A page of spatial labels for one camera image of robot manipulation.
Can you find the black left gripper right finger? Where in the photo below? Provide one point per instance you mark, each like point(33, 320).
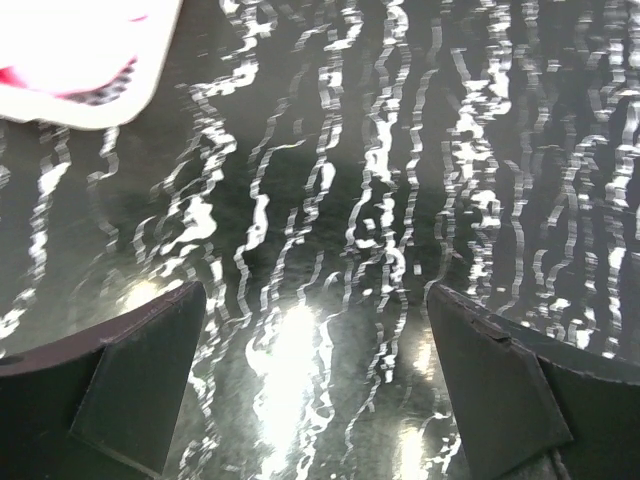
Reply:
point(531, 407)

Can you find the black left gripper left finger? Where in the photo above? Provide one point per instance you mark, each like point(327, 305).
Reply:
point(103, 401)

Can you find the pink t shirt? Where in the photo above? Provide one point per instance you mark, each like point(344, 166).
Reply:
point(70, 83)

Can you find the white plastic basket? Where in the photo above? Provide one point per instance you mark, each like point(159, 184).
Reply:
point(100, 37)

